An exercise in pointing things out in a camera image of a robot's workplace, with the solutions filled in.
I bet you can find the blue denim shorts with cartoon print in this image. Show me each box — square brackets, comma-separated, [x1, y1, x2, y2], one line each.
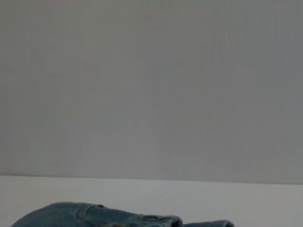
[9, 201, 236, 227]

